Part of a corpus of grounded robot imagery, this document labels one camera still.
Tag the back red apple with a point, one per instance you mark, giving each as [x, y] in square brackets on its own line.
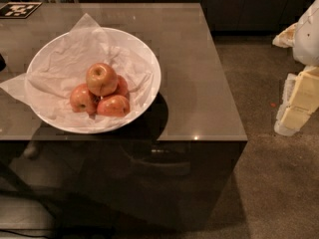
[122, 87]

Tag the top red-yellow apple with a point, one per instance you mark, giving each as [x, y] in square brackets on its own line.
[101, 79]

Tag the red apple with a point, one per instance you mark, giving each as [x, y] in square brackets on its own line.
[122, 87]
[114, 106]
[83, 101]

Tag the black white marker tag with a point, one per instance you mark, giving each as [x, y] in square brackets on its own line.
[18, 10]

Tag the white crumpled paper liner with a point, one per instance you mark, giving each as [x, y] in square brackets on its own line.
[63, 67]

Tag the front red apple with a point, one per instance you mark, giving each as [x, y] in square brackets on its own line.
[114, 106]

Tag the dark object at left edge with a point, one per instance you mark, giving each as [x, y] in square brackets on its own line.
[2, 63]

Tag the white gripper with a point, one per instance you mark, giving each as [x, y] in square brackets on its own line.
[308, 37]

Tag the left red apple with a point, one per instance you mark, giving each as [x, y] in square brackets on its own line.
[83, 101]

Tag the white bowl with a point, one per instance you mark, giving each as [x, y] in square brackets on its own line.
[139, 55]

